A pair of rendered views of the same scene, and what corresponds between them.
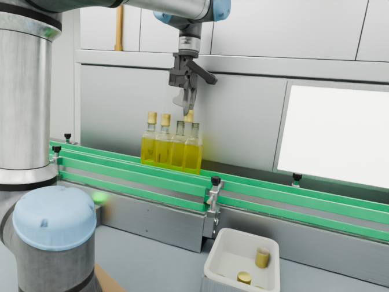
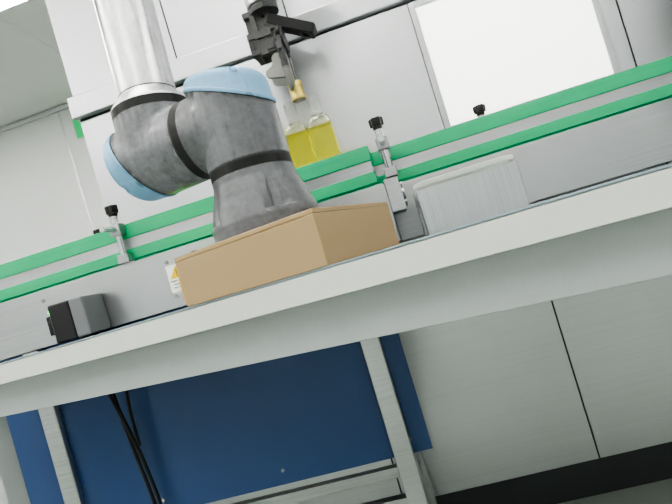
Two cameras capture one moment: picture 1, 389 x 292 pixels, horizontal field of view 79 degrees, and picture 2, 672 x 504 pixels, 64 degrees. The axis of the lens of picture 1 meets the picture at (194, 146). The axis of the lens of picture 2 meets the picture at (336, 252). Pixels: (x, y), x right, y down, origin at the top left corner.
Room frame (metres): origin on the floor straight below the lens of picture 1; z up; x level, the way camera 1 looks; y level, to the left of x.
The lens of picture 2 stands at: (-0.39, 0.27, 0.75)
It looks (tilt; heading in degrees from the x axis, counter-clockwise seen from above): 1 degrees up; 350
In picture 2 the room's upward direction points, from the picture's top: 17 degrees counter-clockwise
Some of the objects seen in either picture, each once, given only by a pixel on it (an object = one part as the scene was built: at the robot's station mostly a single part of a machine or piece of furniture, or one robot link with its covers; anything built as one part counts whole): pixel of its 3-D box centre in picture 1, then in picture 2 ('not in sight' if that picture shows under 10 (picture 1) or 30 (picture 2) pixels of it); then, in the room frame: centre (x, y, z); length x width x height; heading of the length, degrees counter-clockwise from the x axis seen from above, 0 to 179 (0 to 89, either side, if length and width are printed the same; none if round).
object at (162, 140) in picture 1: (162, 159); not in sight; (0.87, 0.11, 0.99); 0.06 x 0.06 x 0.21; 72
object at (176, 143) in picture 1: (177, 161); (307, 166); (0.86, 0.06, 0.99); 0.06 x 0.06 x 0.21; 72
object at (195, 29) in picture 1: (190, 21); not in sight; (0.86, 0.05, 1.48); 0.09 x 0.08 x 0.11; 147
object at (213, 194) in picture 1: (215, 194); (384, 149); (0.68, -0.08, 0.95); 0.17 x 0.03 x 0.12; 163
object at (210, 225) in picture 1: (212, 220); (396, 195); (0.70, -0.08, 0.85); 0.09 x 0.04 x 0.07; 163
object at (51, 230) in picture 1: (55, 232); (232, 121); (0.37, 0.22, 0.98); 0.13 x 0.12 x 0.14; 57
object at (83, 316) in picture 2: not in sight; (80, 318); (0.83, 0.62, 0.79); 0.08 x 0.08 x 0.08; 73
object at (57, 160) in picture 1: (51, 164); (113, 235); (0.82, 0.51, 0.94); 0.07 x 0.04 x 0.13; 163
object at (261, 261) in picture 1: (261, 258); not in sight; (0.62, -0.23, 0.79); 0.04 x 0.04 x 0.04
